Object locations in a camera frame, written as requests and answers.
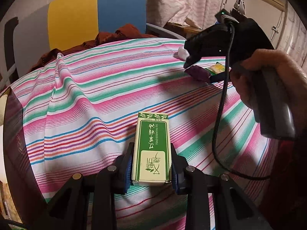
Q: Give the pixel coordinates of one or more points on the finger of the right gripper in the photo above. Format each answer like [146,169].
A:
[193,59]
[219,77]

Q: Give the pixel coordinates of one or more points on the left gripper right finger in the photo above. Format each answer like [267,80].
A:
[232,207]

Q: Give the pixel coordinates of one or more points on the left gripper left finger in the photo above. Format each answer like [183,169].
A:
[69,207]

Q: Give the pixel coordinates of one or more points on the purple small box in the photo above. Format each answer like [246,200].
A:
[199,73]

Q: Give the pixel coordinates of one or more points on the green white tea box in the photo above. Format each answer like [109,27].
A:
[152,150]

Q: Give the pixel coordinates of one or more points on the right hand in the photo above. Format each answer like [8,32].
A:
[292,76]

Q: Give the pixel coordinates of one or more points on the white plastic ball on table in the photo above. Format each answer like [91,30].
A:
[181,54]

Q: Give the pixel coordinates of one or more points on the yellow green snack packet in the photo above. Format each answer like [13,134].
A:
[216,68]

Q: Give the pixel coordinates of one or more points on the cluttered wooden desk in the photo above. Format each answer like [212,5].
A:
[185,31]

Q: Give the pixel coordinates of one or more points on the pink patterned curtain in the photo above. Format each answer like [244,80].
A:
[285,30]

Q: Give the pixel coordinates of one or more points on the dark red jacket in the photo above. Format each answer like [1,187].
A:
[128,31]

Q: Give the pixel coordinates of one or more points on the gold metal tray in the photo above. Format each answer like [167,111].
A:
[24,190]

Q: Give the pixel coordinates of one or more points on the striped pink green tablecloth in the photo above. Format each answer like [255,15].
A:
[80,113]

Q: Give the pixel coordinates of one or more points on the grey yellow blue chair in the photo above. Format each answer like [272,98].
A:
[64,24]

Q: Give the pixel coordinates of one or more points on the black rolled mat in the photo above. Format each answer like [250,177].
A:
[8,41]

